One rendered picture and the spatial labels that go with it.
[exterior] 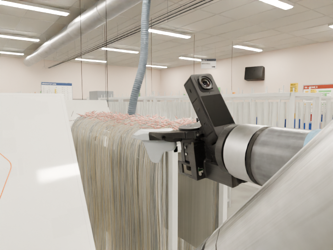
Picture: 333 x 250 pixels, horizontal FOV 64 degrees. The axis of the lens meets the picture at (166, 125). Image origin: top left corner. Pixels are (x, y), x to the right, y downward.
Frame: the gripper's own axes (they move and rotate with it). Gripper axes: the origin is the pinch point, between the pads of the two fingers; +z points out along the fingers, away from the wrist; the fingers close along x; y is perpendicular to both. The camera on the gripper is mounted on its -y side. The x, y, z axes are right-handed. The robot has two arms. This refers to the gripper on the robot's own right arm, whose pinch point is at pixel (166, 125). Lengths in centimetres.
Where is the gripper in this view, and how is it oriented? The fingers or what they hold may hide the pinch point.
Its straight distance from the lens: 54.1
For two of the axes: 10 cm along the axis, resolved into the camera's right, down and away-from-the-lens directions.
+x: 8.6, -1.8, 4.9
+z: -5.0, -0.7, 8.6
